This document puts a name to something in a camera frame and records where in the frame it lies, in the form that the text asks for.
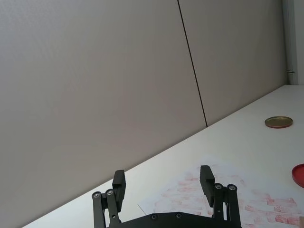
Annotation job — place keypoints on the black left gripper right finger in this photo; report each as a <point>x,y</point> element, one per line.
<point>207,187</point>

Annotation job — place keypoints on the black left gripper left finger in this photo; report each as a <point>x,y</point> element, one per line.
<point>118,190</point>

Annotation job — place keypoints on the white paper with red stamps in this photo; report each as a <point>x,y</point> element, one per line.
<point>259,190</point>

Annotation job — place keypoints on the round red tin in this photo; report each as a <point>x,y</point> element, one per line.
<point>299,175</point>

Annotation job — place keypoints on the round gold tin lid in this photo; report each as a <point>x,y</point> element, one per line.
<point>278,121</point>

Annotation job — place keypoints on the small brown wooden block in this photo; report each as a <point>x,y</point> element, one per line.
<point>301,222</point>

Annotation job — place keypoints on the small metal hinge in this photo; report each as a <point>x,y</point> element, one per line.
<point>290,71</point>

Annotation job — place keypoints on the pale grey door frame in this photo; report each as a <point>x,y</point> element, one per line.
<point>291,35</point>

